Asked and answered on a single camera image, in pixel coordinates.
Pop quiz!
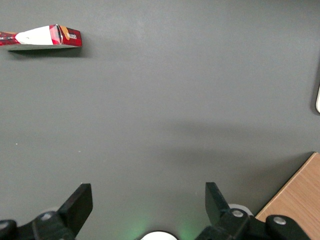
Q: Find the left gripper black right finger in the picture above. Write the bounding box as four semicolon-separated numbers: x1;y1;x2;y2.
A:
194;181;311;240

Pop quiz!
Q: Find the dark grey table mat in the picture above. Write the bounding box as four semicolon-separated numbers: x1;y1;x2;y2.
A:
0;0;320;240

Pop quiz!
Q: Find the wooden drawer cabinet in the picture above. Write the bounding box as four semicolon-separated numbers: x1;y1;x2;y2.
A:
255;151;320;240

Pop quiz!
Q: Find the red tartan cookie box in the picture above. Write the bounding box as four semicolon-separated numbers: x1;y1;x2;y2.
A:
0;24;83;52

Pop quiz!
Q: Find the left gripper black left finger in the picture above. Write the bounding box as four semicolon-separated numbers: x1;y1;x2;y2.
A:
0;183;94;240

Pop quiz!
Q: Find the beige plastic tray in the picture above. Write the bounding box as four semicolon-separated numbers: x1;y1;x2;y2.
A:
315;83;320;114

